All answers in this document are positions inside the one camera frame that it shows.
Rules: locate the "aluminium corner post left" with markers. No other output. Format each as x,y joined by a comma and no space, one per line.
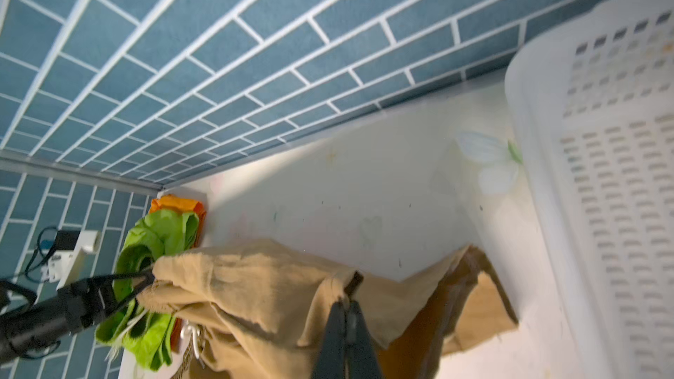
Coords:
15,162

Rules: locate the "tan brown shorts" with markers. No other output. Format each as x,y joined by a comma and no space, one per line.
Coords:
262,309

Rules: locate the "neon green shorts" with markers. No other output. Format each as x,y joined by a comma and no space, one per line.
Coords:
136,329

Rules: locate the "white plastic laundry basket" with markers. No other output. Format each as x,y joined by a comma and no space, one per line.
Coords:
592,105

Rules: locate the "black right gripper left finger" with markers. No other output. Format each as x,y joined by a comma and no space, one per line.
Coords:
331,361

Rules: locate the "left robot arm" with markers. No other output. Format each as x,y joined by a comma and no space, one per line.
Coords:
33,326

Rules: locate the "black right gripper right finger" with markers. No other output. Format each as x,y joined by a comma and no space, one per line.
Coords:
361,358

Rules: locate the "orange shorts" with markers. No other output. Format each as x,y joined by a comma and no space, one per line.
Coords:
181,205

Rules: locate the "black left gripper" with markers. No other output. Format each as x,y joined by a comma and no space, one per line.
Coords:
89,302

